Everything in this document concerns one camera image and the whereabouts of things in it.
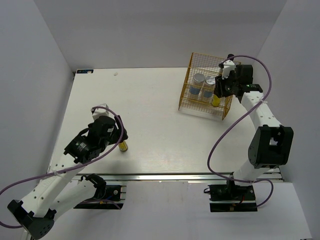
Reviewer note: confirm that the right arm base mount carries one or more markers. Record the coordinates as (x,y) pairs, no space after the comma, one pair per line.
(231,198)

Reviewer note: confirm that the soy sauce bottle red label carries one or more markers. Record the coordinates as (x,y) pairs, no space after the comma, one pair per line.
(230,57)

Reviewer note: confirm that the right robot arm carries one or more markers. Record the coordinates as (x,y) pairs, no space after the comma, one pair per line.
(272,141)

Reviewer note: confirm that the blue table sticker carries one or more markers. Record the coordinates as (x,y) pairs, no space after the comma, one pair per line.
(84,71)

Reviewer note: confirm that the yellow wire basket rack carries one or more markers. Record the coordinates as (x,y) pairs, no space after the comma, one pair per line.
(207,65)

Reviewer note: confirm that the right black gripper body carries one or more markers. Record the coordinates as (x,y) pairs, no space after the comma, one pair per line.
(237,82)

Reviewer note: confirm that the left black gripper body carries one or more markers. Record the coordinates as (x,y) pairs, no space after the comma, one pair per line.
(116,136)

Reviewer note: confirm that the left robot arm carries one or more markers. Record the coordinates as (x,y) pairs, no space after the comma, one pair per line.
(38,210)

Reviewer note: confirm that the blue label spice jar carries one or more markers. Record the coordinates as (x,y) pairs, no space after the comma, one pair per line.
(208,87)
(196,84)

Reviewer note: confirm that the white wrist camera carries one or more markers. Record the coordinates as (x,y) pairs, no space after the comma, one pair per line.
(98,112)
(226,67)

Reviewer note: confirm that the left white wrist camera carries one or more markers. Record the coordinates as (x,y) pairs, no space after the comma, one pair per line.
(98,112)

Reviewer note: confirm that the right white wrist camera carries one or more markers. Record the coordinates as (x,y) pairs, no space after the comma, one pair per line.
(226,67)

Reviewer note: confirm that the aluminium table frame rail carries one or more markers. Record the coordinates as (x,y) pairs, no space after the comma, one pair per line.
(274,176)

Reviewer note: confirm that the small yellow bottle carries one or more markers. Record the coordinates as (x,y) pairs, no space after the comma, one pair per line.
(123,147)
(215,101)

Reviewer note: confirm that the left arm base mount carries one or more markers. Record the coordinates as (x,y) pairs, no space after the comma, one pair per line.
(109,196)

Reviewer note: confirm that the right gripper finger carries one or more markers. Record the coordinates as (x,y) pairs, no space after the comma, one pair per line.
(219,89)
(229,86)

